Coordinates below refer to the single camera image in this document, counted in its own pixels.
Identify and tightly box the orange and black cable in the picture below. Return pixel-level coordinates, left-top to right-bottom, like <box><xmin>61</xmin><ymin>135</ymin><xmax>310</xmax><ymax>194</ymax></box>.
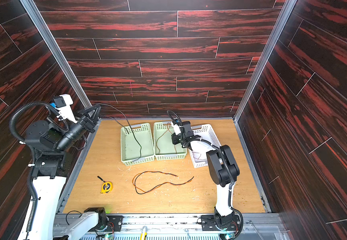
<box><xmin>131</xmin><ymin>170</ymin><xmax>195</xmax><ymax>195</ymax></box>

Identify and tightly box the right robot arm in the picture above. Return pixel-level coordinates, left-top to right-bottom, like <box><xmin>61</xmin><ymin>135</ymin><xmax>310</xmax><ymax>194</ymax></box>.
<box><xmin>171</xmin><ymin>120</ymin><xmax>243</xmax><ymax>234</ymax></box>

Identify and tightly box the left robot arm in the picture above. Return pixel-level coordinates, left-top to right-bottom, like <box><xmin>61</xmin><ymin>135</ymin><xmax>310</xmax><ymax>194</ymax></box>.
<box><xmin>9</xmin><ymin>102</ymin><xmax>108</xmax><ymax>240</ymax></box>

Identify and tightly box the white basket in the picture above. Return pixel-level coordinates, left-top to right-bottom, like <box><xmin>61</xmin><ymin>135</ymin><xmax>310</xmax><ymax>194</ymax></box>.
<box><xmin>186</xmin><ymin>124</ymin><xmax>221</xmax><ymax>168</ymax></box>

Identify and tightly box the middle green basket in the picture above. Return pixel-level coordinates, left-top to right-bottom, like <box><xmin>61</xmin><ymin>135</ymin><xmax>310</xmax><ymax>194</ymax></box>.
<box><xmin>153</xmin><ymin>121</ymin><xmax>187</xmax><ymax>161</ymax></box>

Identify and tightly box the green basket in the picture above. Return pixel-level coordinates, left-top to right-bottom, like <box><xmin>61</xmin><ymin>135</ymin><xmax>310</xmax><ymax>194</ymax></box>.
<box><xmin>121</xmin><ymin>123</ymin><xmax>155</xmax><ymax>166</ymax></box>
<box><xmin>153</xmin><ymin>121</ymin><xmax>187</xmax><ymax>161</ymax></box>

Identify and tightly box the left green basket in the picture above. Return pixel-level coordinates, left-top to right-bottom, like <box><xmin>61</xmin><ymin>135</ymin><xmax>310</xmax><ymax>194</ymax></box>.
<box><xmin>121</xmin><ymin>123</ymin><xmax>155</xmax><ymax>166</ymax></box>

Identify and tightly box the yellow tape measure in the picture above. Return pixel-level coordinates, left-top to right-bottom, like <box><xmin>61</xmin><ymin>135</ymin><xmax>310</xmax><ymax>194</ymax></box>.
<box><xmin>97</xmin><ymin>176</ymin><xmax>113</xmax><ymax>194</ymax></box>

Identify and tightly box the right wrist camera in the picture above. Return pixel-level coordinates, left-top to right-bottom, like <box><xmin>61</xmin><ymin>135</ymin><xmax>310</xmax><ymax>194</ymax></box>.
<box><xmin>171</xmin><ymin>119</ymin><xmax>181</xmax><ymax>135</ymax></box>

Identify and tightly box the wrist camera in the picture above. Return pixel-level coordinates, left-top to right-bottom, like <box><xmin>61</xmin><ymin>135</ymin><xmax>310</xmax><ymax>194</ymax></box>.
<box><xmin>171</xmin><ymin>119</ymin><xmax>181</xmax><ymax>135</ymax></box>
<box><xmin>51</xmin><ymin>94</ymin><xmax>78</xmax><ymax>124</ymax></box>

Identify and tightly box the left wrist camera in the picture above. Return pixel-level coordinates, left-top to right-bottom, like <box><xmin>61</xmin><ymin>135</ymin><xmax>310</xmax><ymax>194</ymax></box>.
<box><xmin>51</xmin><ymin>94</ymin><xmax>78</xmax><ymax>124</ymax></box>

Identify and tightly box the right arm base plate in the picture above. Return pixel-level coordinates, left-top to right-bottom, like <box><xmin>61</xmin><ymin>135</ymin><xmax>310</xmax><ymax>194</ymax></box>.
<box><xmin>197</xmin><ymin>214</ymin><xmax>241</xmax><ymax>232</ymax></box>

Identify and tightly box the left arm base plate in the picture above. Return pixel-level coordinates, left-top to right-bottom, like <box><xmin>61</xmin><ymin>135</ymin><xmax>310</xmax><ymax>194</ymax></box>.
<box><xmin>88</xmin><ymin>215</ymin><xmax>124</xmax><ymax>233</ymax></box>

